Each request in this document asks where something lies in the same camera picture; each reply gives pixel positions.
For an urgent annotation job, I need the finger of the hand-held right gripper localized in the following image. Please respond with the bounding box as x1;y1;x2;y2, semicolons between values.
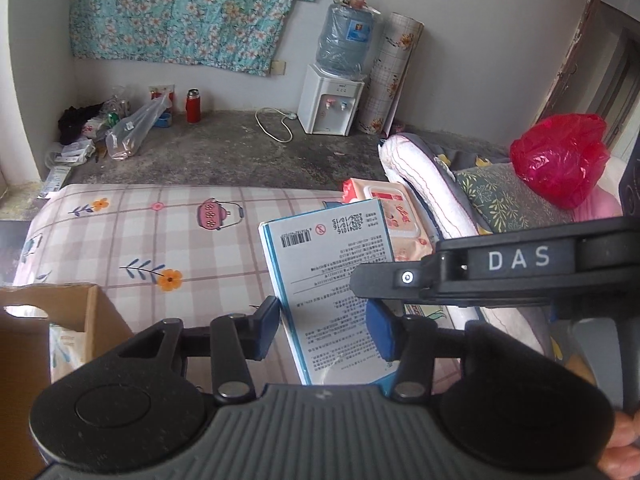
350;254;443;304

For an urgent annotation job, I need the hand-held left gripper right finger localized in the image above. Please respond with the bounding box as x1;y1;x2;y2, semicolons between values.
366;299;516;403

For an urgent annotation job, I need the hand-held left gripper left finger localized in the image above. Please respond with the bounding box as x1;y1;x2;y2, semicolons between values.
117;296;281;406

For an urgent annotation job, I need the white and blue box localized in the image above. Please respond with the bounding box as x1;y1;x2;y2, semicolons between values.
258;199;416;386

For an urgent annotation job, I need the cardboard box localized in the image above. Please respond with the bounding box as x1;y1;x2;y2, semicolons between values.
0;282;136;480

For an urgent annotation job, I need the person's right hand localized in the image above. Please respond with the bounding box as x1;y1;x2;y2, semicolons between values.
602;410;640;480

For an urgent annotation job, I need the grey leaf print pillow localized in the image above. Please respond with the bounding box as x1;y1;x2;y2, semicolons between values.
452;162;576;235

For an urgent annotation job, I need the pink wet wipes pack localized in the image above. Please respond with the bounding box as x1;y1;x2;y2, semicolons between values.
342;177;441;263

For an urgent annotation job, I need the pink cloth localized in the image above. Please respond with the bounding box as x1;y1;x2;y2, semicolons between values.
575;195;623;223

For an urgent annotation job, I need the red plastic bag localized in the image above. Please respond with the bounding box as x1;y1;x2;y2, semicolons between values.
510;114;611;211

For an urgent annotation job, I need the white quilted pillow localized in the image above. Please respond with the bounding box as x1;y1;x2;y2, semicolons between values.
378;132;481;241

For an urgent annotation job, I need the white water dispenser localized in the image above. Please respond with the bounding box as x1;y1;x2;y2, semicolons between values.
297;64;367;137

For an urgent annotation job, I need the wooden door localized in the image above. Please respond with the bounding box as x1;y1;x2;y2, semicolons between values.
532;0;640;136

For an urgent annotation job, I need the rolled floral plaid mat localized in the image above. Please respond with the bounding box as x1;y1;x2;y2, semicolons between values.
356;11;425;136

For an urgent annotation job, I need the clear plastic bag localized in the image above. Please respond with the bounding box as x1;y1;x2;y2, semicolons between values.
105;92;173;162

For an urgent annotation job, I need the blue water bottle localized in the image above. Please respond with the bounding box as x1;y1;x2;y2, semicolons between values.
316;2;383;82

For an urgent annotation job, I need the red and white box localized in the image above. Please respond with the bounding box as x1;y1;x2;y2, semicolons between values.
149;86;176;111

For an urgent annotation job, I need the white packet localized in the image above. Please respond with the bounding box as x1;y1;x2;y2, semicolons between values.
45;140;96;168

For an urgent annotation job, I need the black cloth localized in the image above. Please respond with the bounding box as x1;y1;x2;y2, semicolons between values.
57;104;106;146

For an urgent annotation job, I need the teal floral cloth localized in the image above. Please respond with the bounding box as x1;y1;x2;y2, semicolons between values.
69;0;325;77

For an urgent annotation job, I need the white power cable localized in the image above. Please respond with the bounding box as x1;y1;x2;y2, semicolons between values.
255;107;299;143

